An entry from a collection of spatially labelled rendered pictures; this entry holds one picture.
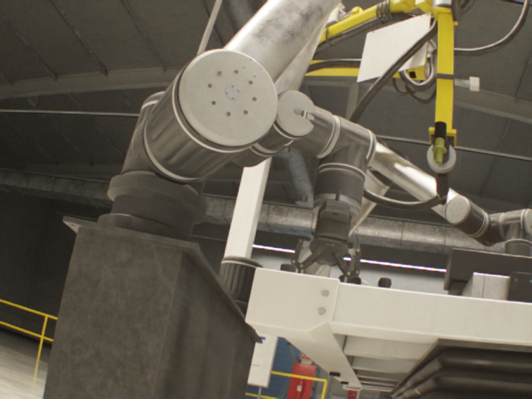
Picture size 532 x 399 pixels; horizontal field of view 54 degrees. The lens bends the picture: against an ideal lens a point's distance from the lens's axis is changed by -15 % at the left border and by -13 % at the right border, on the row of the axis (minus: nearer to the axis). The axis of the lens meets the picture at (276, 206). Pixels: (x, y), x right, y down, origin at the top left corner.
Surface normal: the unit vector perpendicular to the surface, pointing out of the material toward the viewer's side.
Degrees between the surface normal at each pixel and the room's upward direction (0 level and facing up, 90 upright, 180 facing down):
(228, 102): 90
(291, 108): 90
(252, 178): 90
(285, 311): 90
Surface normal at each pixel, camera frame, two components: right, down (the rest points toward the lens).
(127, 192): -0.36, 0.67
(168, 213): 0.53, -0.17
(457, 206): -0.75, -0.34
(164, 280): -0.05, -0.33
